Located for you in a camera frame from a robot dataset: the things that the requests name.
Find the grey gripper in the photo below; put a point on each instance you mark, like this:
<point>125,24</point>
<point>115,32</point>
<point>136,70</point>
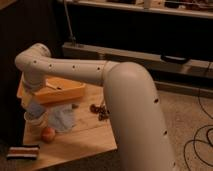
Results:
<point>28,98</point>

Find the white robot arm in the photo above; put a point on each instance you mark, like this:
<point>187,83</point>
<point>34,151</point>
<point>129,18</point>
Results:
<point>130,95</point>

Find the yellow plastic bin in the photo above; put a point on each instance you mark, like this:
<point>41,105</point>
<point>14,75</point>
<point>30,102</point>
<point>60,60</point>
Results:
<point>71,90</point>

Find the white cup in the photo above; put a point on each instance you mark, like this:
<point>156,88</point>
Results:
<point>34,123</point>

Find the light blue cloth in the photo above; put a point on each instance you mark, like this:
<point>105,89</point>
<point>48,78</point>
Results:
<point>61,118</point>

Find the red apple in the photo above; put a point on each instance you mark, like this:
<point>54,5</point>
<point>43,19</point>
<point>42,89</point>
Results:
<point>48,134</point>

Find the metal pole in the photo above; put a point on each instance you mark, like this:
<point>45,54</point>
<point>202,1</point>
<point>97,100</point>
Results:
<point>71,35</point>

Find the striped eraser block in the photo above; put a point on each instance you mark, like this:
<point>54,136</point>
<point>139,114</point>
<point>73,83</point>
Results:
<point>23,152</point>

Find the dark grape bunch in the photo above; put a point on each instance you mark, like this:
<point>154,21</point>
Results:
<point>101,111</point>

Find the white shelf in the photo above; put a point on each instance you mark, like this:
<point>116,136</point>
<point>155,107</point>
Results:
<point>128,7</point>

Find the wooden handled brush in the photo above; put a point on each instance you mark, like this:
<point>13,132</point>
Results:
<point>53,86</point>

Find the grey metal rail case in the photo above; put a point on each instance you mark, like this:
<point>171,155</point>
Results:
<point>150,61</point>

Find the black handle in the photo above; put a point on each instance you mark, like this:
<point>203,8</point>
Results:
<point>176,60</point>

